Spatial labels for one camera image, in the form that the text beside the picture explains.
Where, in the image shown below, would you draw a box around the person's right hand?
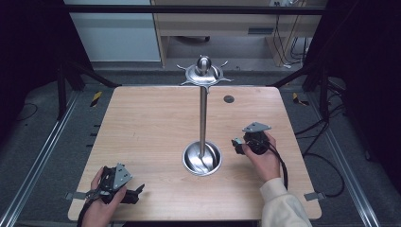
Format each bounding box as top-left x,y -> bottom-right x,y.
241,131 -> 282,183

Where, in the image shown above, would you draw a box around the black horizontal frame bar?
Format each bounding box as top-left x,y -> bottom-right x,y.
61,4 -> 327,16

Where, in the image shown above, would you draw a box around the grey metal table bracket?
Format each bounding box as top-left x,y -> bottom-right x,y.
64,190 -> 96,201
304,191 -> 326,202

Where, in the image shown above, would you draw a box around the white cabinet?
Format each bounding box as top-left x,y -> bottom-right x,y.
62,0 -> 163,62

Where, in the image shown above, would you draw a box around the light wooden desk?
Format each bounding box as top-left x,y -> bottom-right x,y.
150,0 -> 329,68

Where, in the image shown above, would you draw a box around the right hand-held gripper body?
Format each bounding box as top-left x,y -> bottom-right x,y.
241,121 -> 272,156

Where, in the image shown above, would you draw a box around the black metal frame strut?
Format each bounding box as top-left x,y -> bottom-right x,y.
268,59 -> 333,121
56,59 -> 123,121

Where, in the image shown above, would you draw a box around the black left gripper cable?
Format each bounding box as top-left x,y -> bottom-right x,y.
77,198 -> 96,227

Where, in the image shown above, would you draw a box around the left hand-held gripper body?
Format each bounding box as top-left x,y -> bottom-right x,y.
94,163 -> 140,205

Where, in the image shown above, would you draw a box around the aluminium floor rail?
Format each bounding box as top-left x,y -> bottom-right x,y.
0,91 -> 80,227
306,92 -> 383,227

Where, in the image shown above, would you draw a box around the black hanging cables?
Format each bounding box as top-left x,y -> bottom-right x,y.
271,14 -> 312,69

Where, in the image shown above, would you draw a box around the black floor cable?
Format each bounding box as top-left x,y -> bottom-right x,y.
294,102 -> 347,199

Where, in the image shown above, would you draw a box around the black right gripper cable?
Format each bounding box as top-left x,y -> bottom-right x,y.
249,138 -> 289,191

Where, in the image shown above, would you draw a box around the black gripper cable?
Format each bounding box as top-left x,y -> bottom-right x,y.
77,198 -> 96,227
249,138 -> 289,191

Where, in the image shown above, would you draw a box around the steel utensil rack stand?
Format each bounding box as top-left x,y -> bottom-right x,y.
176,55 -> 235,177

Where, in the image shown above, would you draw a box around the person's left hand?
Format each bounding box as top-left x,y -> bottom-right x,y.
81,166 -> 128,227

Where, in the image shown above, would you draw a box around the black yellow striped tape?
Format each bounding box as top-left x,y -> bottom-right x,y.
291,92 -> 310,107
90,91 -> 104,109

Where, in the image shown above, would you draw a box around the black curtain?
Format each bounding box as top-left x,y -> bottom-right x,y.
303,0 -> 401,192
0,0 -> 93,145

